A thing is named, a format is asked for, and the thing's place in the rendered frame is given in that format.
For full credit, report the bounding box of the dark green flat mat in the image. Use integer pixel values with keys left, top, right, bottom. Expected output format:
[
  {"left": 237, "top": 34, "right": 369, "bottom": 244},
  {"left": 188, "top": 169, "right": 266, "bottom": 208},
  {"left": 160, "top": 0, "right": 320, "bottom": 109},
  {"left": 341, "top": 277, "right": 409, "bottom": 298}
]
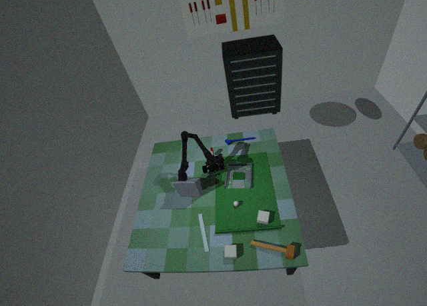
[{"left": 216, "top": 152, "right": 281, "bottom": 231}]

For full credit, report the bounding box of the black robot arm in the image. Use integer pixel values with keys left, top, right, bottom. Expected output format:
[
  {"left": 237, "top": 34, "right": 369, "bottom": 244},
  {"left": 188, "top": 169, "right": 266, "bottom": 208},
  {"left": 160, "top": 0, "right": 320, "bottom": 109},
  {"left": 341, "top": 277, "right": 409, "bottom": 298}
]
[{"left": 178, "top": 131, "right": 224, "bottom": 181}]

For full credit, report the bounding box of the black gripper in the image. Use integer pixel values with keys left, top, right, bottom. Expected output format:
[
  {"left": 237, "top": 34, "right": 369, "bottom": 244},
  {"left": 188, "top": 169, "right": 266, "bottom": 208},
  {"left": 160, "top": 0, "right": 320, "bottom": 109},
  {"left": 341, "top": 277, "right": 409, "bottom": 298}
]
[{"left": 202, "top": 162, "right": 225, "bottom": 173}]

